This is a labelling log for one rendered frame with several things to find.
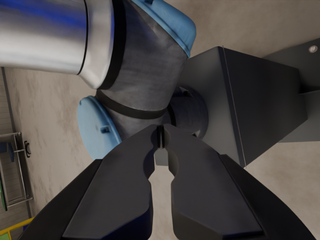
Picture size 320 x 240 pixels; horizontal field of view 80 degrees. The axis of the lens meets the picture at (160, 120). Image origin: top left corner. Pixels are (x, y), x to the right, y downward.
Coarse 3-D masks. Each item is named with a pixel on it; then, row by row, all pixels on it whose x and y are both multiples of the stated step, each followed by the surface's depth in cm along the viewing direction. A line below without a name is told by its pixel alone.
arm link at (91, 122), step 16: (96, 96) 29; (80, 112) 31; (96, 112) 26; (112, 112) 27; (128, 112) 27; (144, 112) 27; (160, 112) 29; (80, 128) 33; (96, 128) 27; (112, 128) 26; (128, 128) 28; (96, 144) 29; (112, 144) 27; (160, 144) 35
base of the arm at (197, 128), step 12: (180, 96) 41; (192, 96) 40; (168, 108) 36; (180, 108) 37; (192, 108) 38; (204, 108) 40; (180, 120) 37; (192, 120) 38; (204, 120) 40; (192, 132) 39; (204, 132) 41
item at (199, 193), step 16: (176, 128) 12; (176, 144) 10; (192, 144) 10; (176, 160) 9; (192, 160) 9; (208, 160) 9; (176, 176) 8; (192, 176) 8; (208, 176) 8; (224, 176) 8; (176, 192) 7; (192, 192) 7; (208, 192) 7; (224, 192) 7; (176, 208) 7; (192, 208) 7; (208, 208) 7; (224, 208) 7; (240, 208) 7; (176, 224) 7; (192, 224) 6; (208, 224) 6; (224, 224) 6; (240, 224) 6; (256, 224) 6
